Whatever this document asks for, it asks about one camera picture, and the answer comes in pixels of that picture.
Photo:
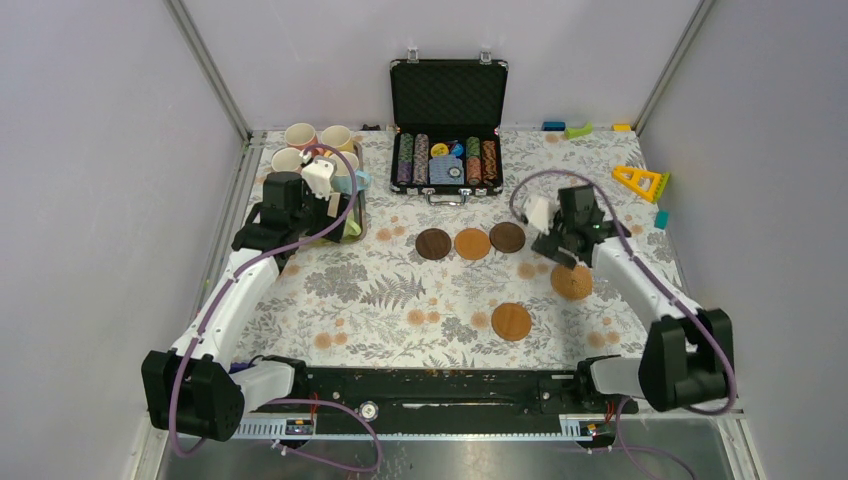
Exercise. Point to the floral table mat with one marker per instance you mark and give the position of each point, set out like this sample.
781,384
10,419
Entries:
377,303

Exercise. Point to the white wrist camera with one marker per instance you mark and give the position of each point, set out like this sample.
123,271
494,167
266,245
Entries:
539,213
318,171

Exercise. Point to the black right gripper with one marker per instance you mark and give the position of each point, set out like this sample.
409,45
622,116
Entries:
548,245

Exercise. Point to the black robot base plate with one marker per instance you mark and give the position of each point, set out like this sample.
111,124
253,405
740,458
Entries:
446,402

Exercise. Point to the black poker chip case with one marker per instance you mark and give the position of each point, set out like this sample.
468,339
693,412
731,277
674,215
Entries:
447,115

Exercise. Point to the teal toy block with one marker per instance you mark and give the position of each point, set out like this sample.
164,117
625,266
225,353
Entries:
662,220

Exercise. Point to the blue toy block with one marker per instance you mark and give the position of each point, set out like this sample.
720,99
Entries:
552,126

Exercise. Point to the light brown wooden coaster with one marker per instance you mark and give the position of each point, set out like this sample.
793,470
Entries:
511,321

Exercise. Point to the yellow mug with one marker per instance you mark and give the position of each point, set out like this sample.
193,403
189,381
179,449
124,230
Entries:
338,137

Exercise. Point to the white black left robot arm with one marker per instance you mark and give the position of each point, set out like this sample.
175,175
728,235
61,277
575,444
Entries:
190,388

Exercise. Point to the light green mug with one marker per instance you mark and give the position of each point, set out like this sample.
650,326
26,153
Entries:
352,229

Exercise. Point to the light blue mug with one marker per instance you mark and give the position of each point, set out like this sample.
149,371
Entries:
343,182

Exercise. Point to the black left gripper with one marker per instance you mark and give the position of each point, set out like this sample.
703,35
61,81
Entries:
323,206

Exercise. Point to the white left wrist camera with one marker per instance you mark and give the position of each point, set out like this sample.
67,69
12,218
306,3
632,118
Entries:
318,171

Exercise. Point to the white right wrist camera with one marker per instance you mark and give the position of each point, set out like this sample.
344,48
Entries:
539,213

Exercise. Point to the orange wooden coaster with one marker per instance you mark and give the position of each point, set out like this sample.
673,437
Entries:
472,244

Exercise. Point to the dark walnut wooden coaster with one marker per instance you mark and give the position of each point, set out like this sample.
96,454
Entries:
507,237

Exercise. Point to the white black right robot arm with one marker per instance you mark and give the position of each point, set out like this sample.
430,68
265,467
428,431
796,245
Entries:
687,358

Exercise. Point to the yellow triangle toy block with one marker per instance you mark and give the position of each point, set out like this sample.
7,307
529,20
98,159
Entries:
648,185

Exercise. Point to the dark brown wooden coaster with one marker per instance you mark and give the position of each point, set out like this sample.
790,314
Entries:
433,244

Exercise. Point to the green toy block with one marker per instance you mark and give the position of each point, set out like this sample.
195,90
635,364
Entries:
578,131

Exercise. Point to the silver metal tray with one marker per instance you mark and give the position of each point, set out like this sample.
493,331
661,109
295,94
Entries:
357,202

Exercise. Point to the woven cork coaster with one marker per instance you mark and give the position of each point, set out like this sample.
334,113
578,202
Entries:
572,284

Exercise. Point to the pink mug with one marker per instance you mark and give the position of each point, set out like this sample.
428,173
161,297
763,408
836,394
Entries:
300,136

